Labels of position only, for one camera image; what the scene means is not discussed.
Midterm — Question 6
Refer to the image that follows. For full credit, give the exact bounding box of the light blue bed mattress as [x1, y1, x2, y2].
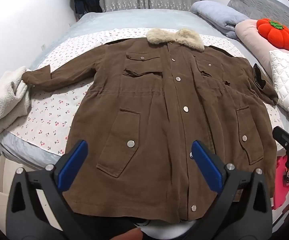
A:
[0, 9, 272, 170]

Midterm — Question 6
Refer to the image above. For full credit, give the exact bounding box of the grey quilted blanket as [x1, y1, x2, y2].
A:
[227, 0, 289, 28]

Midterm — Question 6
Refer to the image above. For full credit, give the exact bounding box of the pink pillow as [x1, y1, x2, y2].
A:
[235, 19, 289, 77]

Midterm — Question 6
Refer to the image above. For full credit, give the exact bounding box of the red pumpkin plush cushion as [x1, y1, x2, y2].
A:
[256, 18, 289, 51]

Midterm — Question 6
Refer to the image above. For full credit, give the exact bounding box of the person's hand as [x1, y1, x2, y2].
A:
[111, 228, 143, 240]

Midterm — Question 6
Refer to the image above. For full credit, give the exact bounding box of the cream folded fleece garment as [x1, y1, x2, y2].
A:
[0, 66, 31, 133]

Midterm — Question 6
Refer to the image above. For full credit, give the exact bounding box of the brown coat with fur collar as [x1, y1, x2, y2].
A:
[22, 29, 278, 223]

